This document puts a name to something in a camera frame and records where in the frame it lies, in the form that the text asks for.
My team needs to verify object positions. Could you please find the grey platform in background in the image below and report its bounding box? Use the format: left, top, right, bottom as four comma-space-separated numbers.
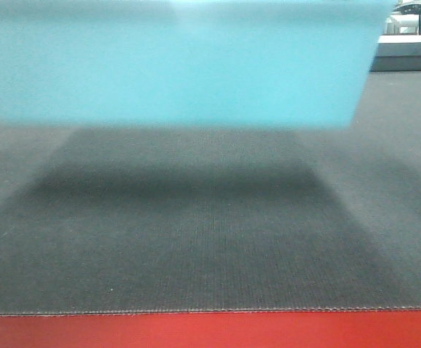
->
370, 35, 421, 72

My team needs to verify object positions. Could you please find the light blue plastic bin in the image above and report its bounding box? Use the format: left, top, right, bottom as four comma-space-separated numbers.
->
0, 1, 394, 129

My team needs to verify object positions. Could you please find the grey carpet mat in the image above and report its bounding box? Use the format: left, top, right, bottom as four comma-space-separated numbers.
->
0, 72, 421, 315

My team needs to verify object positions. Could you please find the red floor strip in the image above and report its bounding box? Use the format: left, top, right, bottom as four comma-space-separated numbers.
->
0, 310, 421, 347

